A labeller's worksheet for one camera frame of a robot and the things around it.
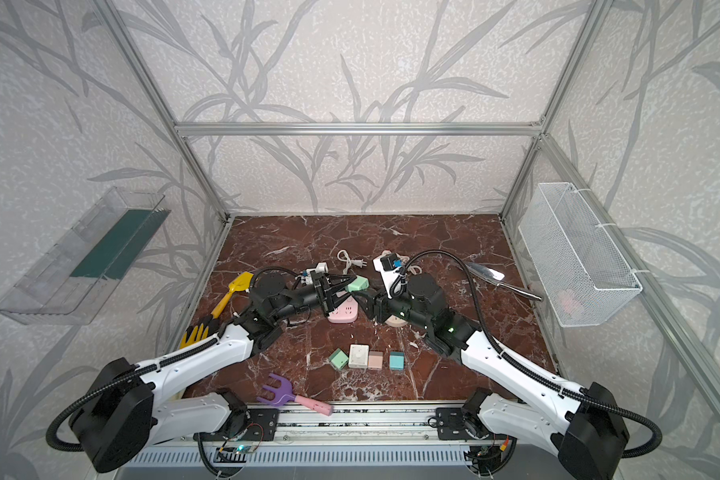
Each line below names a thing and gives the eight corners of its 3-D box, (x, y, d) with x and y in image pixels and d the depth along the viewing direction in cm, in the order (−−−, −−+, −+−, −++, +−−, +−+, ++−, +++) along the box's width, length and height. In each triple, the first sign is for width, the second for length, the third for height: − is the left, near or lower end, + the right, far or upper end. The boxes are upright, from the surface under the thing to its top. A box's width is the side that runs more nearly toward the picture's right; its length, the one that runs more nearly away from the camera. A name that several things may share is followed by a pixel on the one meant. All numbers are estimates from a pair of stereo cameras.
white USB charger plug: (349, 368, 85) (348, 364, 82) (350, 348, 88) (349, 344, 86) (368, 368, 85) (367, 364, 82) (368, 348, 88) (368, 344, 86)
